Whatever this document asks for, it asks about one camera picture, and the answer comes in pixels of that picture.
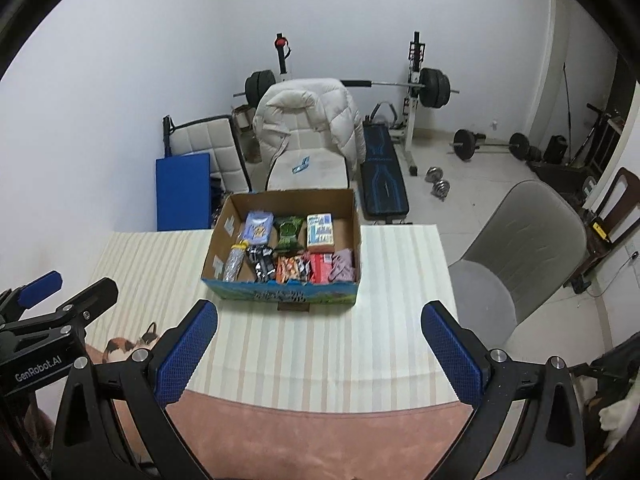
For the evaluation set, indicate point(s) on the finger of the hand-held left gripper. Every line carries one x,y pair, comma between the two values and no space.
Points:
40,285
92,300

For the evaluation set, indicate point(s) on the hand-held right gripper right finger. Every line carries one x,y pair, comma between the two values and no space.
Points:
450,355

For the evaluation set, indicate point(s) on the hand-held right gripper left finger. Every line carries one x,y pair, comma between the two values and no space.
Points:
187,350

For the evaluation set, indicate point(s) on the black snack packet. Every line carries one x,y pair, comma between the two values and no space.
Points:
261,262

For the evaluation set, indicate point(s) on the orange snack packet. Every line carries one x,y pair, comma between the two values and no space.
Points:
290,269

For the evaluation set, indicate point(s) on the cardboard box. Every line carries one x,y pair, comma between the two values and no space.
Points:
225,220

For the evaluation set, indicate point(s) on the purple cloth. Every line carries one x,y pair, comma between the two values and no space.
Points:
344,266

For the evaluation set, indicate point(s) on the light blue packet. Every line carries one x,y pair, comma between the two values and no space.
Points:
258,227

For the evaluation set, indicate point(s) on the red packet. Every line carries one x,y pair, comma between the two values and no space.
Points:
318,267

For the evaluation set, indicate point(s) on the green snack packet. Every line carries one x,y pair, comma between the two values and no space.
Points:
289,232

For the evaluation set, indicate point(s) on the white and blue tissue pack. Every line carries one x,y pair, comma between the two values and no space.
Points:
320,232

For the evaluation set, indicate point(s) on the person's left forearm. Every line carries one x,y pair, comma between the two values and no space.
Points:
37,430

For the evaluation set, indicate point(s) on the grey shell chair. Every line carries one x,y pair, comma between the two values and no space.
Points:
525,240

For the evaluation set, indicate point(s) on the blue board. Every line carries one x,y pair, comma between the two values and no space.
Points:
182,192

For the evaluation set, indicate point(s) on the black folding stand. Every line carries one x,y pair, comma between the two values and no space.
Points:
607,365

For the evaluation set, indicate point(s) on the pair of small dumbbells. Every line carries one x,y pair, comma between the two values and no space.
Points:
442,190

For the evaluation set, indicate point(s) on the white goose plush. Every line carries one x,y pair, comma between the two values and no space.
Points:
620,417

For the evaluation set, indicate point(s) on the black weight bench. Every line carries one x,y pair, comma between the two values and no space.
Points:
385,185

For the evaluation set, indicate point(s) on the beige quilted chair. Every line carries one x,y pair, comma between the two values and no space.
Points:
205,142

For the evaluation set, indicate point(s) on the yellow tool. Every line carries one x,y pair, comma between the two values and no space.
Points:
600,229

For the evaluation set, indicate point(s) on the short barbell with black plates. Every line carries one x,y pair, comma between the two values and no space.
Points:
465,144

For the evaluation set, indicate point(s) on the black exercise machine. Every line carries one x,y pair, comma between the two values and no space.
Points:
565,172

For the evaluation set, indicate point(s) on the small blue packet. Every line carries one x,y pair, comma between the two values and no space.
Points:
301,164

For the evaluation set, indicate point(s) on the white padded chair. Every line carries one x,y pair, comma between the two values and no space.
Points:
325,170

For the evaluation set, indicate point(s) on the white barbell rack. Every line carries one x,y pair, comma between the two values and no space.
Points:
410,130

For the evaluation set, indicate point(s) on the black speaker box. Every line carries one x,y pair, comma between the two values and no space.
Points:
555,149

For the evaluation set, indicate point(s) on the dark wooden chair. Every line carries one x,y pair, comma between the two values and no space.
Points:
625,195

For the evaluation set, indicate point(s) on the white puffer jacket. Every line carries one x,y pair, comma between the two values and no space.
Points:
305,102

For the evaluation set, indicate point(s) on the white door frame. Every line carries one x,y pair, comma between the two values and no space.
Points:
542,60

